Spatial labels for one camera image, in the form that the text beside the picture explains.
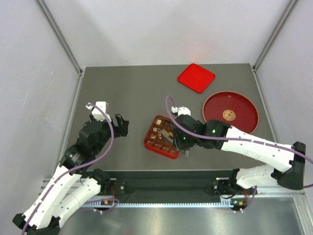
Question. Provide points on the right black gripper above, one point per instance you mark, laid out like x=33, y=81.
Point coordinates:
x=181, y=145

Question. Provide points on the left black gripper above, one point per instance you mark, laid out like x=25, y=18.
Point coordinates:
x=122, y=129

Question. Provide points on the metal tongs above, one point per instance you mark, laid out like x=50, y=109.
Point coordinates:
x=166, y=135

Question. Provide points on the red square box lid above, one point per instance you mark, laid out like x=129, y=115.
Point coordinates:
x=196, y=78

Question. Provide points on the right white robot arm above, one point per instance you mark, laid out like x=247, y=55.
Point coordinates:
x=283, y=164

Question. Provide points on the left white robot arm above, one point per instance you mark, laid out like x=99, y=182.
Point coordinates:
x=61, y=176

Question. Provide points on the red chocolate box tray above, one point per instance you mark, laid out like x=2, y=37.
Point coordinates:
x=160, y=145

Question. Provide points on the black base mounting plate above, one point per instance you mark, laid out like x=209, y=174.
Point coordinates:
x=169, y=186

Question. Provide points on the round red plate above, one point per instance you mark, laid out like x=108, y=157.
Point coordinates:
x=232, y=108

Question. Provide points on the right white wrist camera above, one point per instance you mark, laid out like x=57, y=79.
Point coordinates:
x=177, y=111

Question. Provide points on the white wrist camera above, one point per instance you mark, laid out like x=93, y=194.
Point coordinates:
x=98, y=110
x=177, y=111

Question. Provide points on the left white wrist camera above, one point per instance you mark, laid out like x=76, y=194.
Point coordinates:
x=98, y=110

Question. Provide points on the aluminium front rail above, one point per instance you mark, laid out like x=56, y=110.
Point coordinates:
x=224, y=201

